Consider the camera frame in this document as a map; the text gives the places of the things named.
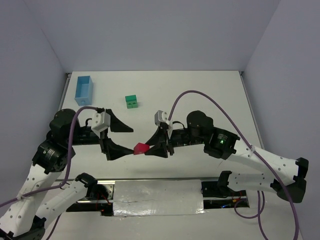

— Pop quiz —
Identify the red triangular wooden block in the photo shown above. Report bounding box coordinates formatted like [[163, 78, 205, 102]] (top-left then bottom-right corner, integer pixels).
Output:
[[133, 142, 150, 155]]

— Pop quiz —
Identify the green arched hospital block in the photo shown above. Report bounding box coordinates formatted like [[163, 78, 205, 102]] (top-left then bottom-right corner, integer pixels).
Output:
[[126, 100, 138, 109]]

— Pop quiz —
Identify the green rectangular wooden block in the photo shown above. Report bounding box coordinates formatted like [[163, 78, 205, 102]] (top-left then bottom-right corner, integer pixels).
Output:
[[125, 94, 137, 102]]

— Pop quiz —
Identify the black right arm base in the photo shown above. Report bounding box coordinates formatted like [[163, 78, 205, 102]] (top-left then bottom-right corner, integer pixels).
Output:
[[200, 171, 249, 210]]

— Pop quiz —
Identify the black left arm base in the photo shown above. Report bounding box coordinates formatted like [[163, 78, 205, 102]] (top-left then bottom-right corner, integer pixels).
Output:
[[75, 173, 113, 202]]

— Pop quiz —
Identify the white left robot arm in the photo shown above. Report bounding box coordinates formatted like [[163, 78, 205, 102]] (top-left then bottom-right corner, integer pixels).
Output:
[[0, 107, 133, 240]]

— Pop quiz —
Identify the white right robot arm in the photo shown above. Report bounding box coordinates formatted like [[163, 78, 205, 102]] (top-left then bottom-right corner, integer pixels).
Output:
[[145, 110, 309, 203]]

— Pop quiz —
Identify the blue plastic bin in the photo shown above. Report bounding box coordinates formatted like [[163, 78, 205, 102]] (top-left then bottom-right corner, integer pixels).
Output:
[[74, 75, 94, 107]]

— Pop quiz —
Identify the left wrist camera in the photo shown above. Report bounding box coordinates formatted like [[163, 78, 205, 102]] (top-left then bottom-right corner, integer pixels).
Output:
[[91, 112, 111, 137]]

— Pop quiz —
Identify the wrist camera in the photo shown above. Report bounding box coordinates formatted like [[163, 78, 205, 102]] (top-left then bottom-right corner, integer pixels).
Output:
[[154, 110, 173, 139], [91, 112, 111, 137]]

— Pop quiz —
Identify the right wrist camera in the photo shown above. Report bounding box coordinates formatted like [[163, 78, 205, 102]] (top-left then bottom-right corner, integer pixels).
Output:
[[154, 110, 173, 139]]

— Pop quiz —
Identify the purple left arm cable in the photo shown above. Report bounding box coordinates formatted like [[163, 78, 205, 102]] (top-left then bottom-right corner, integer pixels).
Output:
[[0, 106, 101, 240]]

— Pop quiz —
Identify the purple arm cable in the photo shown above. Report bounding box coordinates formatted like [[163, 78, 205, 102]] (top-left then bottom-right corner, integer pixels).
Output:
[[0, 106, 101, 240], [168, 89, 300, 240]]

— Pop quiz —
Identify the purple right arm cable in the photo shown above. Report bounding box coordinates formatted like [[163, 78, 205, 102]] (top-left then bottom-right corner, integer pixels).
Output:
[[168, 89, 300, 240]]

